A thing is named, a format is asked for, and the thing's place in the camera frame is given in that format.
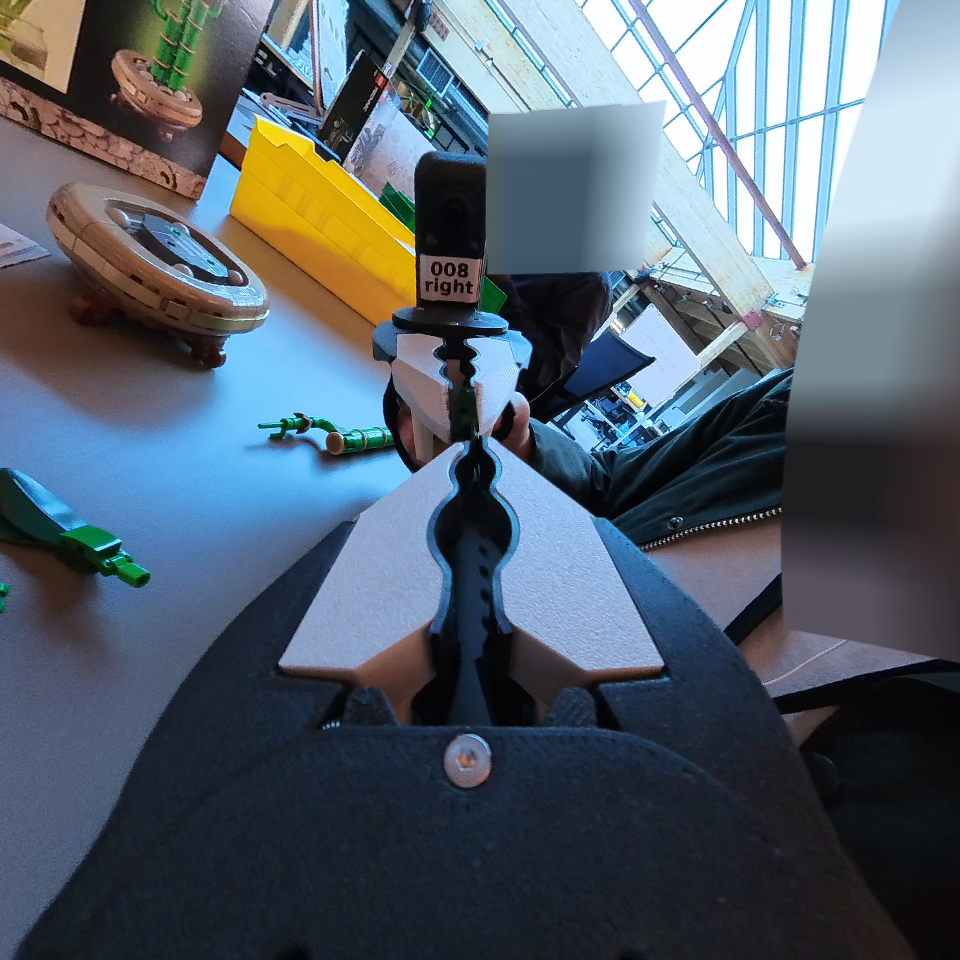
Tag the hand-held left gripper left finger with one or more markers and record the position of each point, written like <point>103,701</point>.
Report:
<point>367,600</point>

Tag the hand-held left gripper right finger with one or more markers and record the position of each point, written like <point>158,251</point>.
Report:
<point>577,600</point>

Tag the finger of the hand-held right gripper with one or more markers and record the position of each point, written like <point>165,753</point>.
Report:
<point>420,375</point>
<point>496,382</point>

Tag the person's right forearm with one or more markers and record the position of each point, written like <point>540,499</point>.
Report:
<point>675,465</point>

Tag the grey desk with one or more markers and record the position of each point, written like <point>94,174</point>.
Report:
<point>187,420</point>

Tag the person's right hand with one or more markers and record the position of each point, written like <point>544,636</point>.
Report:
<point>521,442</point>

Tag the green brick bamboo stalk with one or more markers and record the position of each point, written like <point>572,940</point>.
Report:
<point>352,439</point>

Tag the black perforated chair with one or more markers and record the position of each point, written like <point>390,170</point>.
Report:
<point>480,600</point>

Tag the dark blue chair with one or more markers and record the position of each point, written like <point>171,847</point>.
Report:
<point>607,367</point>

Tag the green parts bin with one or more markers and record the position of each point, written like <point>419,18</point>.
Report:
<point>397,210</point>

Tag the yellow parts bin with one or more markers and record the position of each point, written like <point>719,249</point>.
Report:
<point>315,225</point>

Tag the whiteboard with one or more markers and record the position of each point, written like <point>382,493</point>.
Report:
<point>664,349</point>

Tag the small black toy box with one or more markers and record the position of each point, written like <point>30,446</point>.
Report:
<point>352,105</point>

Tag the tan brick pot base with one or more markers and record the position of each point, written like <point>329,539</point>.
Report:
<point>150,262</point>

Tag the black toy set box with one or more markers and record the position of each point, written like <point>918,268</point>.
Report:
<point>150,75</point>

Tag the open instruction booklet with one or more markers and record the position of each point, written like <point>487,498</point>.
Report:
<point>19,247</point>

